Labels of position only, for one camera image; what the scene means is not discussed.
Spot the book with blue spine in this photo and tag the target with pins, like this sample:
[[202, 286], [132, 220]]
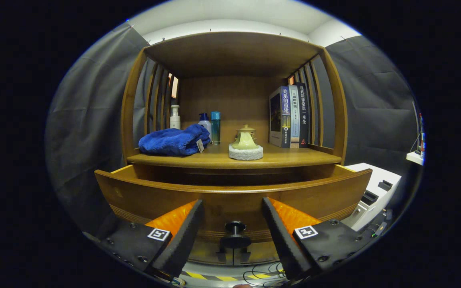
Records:
[[282, 116]]

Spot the yellow black hazard tape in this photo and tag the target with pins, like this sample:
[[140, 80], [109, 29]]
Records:
[[194, 275]]

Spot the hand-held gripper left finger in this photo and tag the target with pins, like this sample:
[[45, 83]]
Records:
[[184, 240]]

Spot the wooden drawer with black knob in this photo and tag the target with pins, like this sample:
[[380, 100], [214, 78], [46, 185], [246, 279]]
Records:
[[234, 204]]

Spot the white bottle with blue cap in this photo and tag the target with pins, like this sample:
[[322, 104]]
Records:
[[205, 124]]

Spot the white storage box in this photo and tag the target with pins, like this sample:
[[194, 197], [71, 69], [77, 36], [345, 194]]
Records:
[[374, 172]]

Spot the wooden cabinet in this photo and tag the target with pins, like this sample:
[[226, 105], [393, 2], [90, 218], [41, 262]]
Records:
[[230, 100]]

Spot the white wall shelf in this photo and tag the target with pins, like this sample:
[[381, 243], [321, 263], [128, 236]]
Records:
[[414, 158]]

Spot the wooden countertop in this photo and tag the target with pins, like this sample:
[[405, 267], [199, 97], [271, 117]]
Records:
[[294, 158]]

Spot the wooden cabinet door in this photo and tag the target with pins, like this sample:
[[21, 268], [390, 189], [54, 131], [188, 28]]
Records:
[[262, 254], [206, 254]]

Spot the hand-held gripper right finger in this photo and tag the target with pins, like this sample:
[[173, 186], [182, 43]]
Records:
[[282, 240]]

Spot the clear teal bottle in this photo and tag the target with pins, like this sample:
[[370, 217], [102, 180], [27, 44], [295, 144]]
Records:
[[215, 128]]

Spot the blue towel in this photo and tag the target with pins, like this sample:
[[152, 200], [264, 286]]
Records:
[[170, 142]]

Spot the white pump bottle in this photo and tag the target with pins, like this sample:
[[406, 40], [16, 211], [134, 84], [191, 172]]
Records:
[[175, 120]]

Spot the book with pale spine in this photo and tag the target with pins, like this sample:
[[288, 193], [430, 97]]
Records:
[[294, 120]]

